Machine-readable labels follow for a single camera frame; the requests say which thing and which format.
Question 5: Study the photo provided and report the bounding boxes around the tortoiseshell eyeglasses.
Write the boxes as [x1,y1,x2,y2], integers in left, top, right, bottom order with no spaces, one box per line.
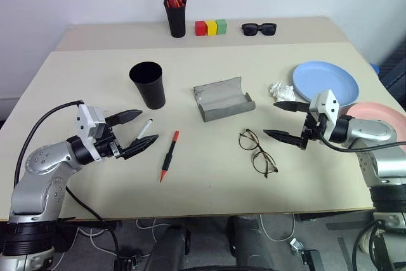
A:
[239,128,280,179]

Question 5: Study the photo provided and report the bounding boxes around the orange and black pen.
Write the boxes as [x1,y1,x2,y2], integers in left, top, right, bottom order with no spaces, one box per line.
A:
[159,130,181,184]

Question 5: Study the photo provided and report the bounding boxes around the grey glasses case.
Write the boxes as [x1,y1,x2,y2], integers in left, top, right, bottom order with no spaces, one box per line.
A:
[192,76,257,123]

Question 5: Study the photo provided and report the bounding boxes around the black sunglasses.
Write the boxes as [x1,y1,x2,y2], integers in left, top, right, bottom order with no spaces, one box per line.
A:
[241,22,277,37]

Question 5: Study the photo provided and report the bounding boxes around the green wooden block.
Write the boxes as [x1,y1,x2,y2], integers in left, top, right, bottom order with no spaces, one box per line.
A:
[215,18,228,35]

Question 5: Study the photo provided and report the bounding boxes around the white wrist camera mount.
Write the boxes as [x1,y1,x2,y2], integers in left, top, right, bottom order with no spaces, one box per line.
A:
[308,89,341,143]
[75,103,107,161]

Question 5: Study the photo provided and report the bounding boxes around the yellow wooden block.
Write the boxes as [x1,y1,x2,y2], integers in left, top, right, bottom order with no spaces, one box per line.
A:
[204,20,219,37]

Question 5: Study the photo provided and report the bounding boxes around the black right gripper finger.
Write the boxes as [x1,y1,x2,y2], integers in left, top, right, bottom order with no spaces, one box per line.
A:
[263,128,306,150]
[273,100,311,114]

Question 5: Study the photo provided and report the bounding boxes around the tall black pen holder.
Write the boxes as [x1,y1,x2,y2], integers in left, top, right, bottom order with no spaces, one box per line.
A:
[164,0,187,39]

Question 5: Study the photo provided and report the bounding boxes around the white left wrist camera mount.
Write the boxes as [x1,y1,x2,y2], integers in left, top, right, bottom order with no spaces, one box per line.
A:
[75,103,107,161]

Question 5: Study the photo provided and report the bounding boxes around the white marker pen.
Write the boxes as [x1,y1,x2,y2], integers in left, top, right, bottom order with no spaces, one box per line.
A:
[136,118,154,140]

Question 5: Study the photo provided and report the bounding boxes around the dark rounded shape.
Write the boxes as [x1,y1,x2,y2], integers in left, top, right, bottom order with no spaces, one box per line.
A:
[226,215,271,271]
[148,222,192,271]

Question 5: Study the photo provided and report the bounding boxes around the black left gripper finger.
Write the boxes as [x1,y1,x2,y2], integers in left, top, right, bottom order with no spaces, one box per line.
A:
[121,134,160,161]
[104,109,143,130]

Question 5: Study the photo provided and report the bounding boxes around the pink plate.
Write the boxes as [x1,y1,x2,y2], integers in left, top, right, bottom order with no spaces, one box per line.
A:
[345,102,406,155]

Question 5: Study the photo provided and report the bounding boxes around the dark ribbed panel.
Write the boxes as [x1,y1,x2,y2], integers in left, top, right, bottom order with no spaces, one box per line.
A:
[378,40,406,98]

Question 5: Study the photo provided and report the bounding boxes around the blue plate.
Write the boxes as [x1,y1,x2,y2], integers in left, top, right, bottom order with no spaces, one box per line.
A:
[292,61,360,107]

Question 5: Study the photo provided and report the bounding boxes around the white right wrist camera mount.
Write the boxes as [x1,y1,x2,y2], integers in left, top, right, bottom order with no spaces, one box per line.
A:
[308,89,341,143]

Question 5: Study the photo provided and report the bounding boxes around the crumpled white tissue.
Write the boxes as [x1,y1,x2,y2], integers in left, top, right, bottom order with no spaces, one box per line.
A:
[268,81,296,102]

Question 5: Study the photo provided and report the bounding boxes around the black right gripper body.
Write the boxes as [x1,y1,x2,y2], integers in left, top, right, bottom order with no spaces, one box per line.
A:
[299,110,328,152]

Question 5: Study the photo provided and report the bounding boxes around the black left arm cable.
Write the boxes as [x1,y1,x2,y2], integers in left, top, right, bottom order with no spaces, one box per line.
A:
[13,100,121,271]

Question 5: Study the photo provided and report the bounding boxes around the metal caster bracket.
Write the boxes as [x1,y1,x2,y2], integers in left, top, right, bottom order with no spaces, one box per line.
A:
[289,237,306,256]

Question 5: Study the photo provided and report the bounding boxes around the wide black cup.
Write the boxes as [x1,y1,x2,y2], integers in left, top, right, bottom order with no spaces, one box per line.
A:
[128,61,167,110]

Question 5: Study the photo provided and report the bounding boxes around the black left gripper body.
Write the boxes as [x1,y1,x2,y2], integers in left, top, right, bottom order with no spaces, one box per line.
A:
[95,127,125,160]

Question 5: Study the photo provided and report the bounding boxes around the white floor cable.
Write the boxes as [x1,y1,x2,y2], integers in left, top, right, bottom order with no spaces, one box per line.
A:
[135,218,166,231]
[259,215,296,242]

